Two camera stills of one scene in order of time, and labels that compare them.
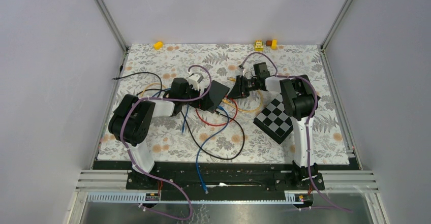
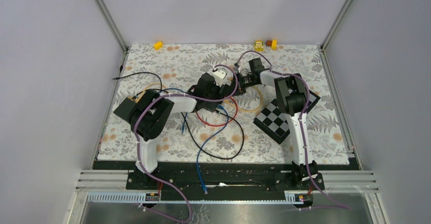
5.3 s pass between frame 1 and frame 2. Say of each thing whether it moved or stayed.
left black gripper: moved
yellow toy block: stayed
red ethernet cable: stayed
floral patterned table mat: stayed
